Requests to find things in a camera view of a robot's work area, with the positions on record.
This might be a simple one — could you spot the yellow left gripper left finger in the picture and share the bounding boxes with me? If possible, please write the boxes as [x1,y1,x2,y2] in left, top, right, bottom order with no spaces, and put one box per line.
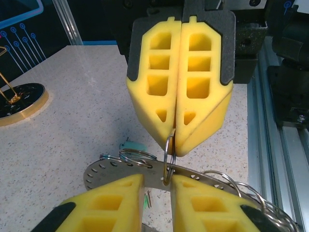
[30,174,145,232]

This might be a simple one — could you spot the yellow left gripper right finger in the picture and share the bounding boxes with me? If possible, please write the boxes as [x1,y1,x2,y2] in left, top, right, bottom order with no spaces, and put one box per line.
[169,174,275,232]

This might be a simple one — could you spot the green tagged key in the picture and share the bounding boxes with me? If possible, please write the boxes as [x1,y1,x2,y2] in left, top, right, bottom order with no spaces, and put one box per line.
[143,128,177,209]

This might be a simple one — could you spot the pale teal tagged key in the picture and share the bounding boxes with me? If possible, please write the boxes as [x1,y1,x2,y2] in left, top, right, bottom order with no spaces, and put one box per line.
[119,137,148,152]

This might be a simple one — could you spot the small clear plastic bag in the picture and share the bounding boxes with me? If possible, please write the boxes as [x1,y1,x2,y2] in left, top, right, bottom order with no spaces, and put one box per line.
[83,147,299,232]

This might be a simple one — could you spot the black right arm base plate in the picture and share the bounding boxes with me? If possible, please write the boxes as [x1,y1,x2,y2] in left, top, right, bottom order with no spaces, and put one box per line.
[267,65,309,126]

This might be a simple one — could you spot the aluminium mounting rail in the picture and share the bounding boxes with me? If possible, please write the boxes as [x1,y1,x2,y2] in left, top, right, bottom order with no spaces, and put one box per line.
[248,36,309,232]

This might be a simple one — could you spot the gold wire glass rack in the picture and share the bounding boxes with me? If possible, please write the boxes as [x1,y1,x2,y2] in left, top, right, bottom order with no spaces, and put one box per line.
[0,47,49,127]

